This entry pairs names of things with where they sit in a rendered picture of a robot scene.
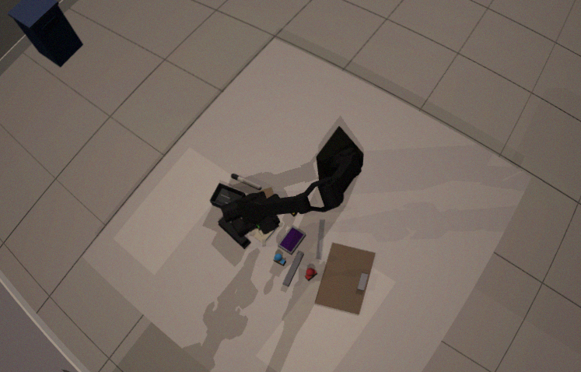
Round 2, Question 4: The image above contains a purple ink pad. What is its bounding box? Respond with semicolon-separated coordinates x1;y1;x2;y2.
278;226;306;254

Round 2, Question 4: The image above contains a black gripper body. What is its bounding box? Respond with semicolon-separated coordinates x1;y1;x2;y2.
231;194;279;237

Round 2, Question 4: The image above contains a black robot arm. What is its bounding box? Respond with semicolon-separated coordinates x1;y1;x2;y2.
220;147;362;234

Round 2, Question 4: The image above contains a red stamp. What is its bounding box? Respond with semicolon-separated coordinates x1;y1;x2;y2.
305;268;317;281

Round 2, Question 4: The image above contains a beige inspection card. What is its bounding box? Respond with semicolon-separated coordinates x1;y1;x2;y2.
249;223;283;245

